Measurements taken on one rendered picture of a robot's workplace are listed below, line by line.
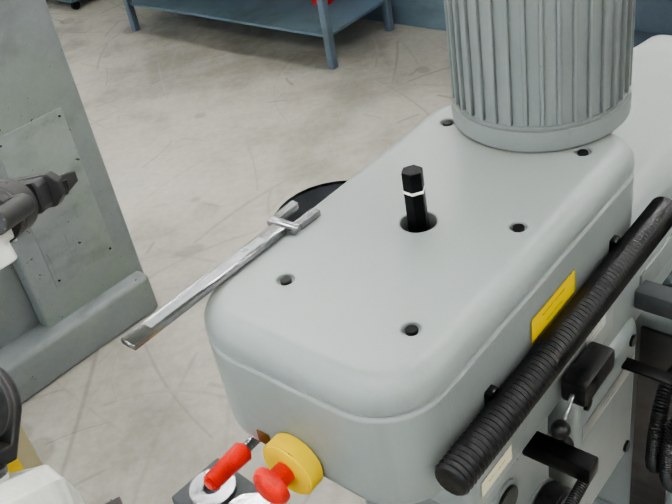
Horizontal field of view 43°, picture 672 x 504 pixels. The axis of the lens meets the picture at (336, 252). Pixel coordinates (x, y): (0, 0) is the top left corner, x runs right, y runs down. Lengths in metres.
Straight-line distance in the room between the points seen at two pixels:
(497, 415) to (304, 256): 0.24
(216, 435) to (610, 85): 2.62
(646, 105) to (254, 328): 0.75
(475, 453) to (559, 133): 0.37
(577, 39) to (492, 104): 0.11
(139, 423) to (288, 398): 2.77
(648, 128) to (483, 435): 0.63
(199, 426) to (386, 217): 2.60
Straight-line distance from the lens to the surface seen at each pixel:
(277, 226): 0.88
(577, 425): 1.11
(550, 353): 0.83
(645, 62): 1.45
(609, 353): 1.01
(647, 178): 1.17
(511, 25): 0.90
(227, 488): 1.69
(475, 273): 0.79
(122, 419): 3.57
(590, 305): 0.88
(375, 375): 0.70
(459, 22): 0.94
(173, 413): 3.51
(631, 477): 1.56
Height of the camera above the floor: 2.38
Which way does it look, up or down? 35 degrees down
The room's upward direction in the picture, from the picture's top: 11 degrees counter-clockwise
